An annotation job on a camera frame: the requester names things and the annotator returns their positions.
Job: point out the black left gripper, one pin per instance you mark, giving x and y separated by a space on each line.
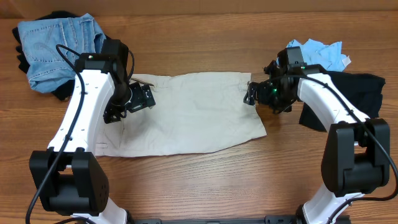
143 98

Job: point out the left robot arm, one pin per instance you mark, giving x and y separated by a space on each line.
68 178

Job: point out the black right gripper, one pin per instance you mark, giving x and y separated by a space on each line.
254 94

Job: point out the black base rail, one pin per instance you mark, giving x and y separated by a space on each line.
211 221

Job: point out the crumpled black t-shirt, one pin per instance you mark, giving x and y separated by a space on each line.
362 90

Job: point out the crumpled light blue t-shirt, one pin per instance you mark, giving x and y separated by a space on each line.
328 56

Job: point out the folded light blue jeans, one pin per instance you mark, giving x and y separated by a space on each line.
53 49

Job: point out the beige khaki shorts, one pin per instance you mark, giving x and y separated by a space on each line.
193 114

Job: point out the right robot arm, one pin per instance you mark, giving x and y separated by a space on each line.
356 160

